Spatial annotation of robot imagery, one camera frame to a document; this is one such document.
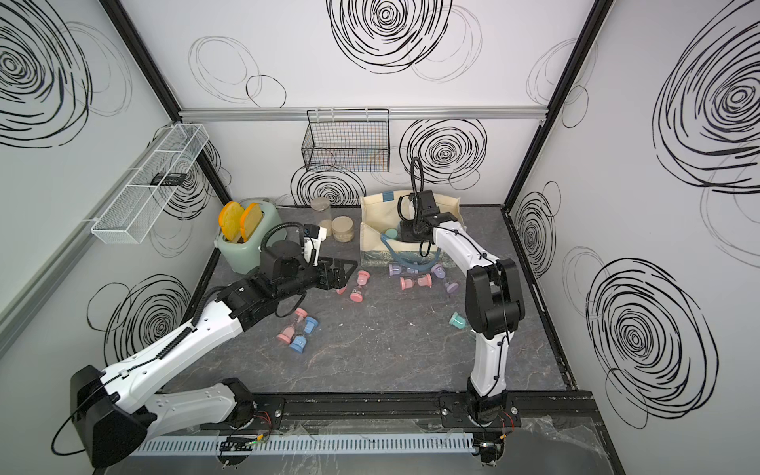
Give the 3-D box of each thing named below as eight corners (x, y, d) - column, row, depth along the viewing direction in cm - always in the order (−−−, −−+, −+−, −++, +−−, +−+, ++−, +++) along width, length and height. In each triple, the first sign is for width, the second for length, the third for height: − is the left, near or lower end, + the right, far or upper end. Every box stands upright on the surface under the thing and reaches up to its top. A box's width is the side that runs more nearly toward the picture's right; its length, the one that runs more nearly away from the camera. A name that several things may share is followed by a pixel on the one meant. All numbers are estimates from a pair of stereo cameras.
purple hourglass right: (450, 296, 96) (452, 290, 94) (429, 272, 102) (431, 266, 99) (458, 291, 98) (460, 285, 95) (438, 267, 104) (439, 261, 101)
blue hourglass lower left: (291, 349, 86) (288, 346, 83) (309, 319, 92) (307, 314, 89) (301, 354, 85) (298, 350, 83) (319, 323, 91) (317, 319, 89)
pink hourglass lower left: (278, 339, 88) (276, 336, 86) (299, 309, 94) (297, 305, 92) (290, 345, 86) (288, 342, 85) (310, 313, 93) (308, 310, 91)
